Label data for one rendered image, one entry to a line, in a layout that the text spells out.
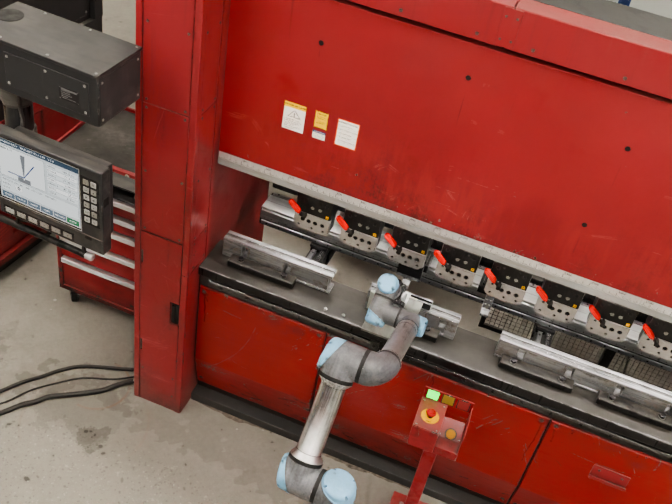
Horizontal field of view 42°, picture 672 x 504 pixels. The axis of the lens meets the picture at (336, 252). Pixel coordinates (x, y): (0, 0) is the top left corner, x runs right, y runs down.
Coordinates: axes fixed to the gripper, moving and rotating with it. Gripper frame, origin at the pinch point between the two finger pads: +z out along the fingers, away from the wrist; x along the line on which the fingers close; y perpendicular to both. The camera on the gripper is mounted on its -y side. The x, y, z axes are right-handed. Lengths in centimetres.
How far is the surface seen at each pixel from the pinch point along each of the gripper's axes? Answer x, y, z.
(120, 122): 163, 33, 32
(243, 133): 74, 33, -39
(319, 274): 34.4, -0.1, 6.0
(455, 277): -19.5, 17.5, -11.0
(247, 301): 60, -22, 12
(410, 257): -0.4, 17.9, -11.8
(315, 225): 39.2, 14.9, -14.4
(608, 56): -43, 85, -89
